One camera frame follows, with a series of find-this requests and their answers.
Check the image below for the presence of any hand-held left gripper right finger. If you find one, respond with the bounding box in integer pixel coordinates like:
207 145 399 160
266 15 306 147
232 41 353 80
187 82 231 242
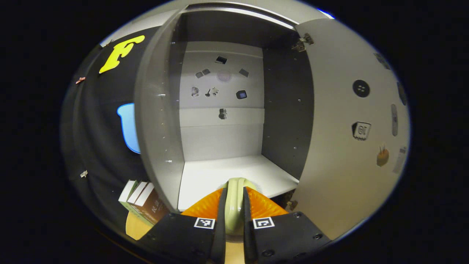
242 186 332 264

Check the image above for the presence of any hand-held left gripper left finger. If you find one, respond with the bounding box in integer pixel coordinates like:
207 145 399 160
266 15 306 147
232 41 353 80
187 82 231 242
137 187 228 264

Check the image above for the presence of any dark grey cabinet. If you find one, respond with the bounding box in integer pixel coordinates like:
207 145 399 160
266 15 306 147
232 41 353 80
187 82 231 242
134 0 330 213

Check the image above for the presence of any grey cabinet door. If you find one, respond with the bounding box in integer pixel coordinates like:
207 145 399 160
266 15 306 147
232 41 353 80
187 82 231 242
293 18 411 241

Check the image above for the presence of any dark brown book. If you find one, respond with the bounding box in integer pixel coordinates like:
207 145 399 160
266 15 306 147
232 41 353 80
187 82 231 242
136 183 170 225

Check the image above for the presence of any beige brown book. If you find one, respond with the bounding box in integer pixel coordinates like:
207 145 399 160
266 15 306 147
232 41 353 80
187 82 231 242
126 181 151 221

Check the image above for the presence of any green book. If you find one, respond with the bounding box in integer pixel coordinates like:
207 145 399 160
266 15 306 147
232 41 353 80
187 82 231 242
118 180 145 219

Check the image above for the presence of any black backdrop cloth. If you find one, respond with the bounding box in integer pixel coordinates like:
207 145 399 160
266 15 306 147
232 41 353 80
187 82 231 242
60 26 162 228

